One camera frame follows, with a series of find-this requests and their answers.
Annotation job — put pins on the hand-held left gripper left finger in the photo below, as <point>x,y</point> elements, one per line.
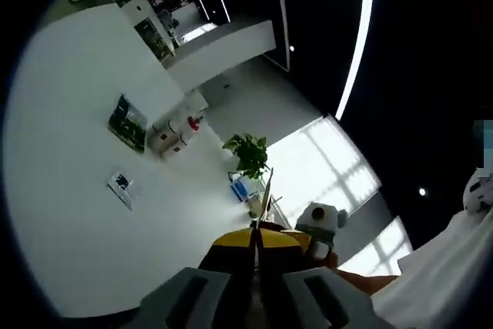
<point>215,286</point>

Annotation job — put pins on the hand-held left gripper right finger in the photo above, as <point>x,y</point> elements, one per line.
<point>292,290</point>

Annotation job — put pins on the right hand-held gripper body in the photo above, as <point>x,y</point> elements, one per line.
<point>321,229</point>

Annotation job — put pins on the small clear skincare sachet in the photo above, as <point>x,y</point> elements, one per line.
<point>121,188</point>

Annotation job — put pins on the white skincare bottle red label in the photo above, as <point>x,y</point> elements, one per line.
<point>162,132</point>
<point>175,145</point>

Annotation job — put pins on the white skincare tube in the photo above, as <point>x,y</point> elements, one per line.
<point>196,102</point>

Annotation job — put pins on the green black skincare sachet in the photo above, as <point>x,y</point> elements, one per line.
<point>129,125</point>

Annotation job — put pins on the yellow drink cup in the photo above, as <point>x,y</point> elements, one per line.
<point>256,205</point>

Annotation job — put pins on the blue box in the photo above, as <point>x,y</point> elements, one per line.
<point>240,187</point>

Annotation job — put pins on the green potted plant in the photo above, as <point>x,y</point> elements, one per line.
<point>248,153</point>

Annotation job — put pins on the person's white shirt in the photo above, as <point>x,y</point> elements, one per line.
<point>443,275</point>

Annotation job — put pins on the white chest device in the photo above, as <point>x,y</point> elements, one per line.
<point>479,192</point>

